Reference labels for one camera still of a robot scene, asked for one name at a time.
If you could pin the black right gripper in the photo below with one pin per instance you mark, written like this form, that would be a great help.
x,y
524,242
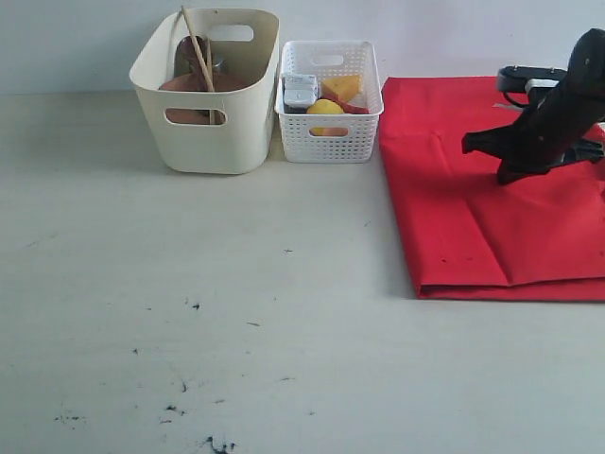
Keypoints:
x,y
549,133

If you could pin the red tablecloth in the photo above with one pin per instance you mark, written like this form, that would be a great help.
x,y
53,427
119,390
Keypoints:
x,y
467,237

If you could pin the red sausage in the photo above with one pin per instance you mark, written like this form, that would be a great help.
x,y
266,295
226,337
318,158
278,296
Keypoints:
x,y
347,107

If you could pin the yellow cheese wedge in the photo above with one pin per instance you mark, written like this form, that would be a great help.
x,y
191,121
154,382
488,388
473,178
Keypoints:
x,y
341,88

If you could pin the brown egg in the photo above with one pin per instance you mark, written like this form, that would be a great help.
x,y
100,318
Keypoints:
x,y
335,132

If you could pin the yellow lemon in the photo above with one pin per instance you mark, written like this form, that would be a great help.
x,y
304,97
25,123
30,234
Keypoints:
x,y
323,106

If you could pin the white milk carton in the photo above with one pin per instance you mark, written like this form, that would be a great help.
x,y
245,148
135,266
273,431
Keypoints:
x,y
300,91

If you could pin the brown wooden plate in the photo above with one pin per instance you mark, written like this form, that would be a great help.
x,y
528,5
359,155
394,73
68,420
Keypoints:
x,y
192,83

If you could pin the wooden chopstick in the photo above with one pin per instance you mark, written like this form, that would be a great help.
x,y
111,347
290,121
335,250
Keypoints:
x,y
207,65
193,35

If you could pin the dark wooden spoon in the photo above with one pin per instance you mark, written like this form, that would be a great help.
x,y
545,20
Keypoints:
x,y
186,46

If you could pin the stainless steel cup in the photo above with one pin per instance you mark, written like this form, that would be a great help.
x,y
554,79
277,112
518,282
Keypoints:
x,y
219,65

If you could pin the silver table knife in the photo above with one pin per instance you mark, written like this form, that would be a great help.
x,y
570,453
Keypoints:
x,y
181,63

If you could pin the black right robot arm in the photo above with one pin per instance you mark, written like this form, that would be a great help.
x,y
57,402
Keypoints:
x,y
586,62

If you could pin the white perforated plastic basket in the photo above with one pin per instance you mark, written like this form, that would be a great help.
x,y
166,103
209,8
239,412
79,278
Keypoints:
x,y
327,59

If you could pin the cream plastic bin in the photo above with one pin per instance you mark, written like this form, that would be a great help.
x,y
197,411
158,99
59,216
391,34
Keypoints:
x,y
218,133

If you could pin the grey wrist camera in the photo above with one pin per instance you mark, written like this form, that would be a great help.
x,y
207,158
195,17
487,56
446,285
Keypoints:
x,y
522,79

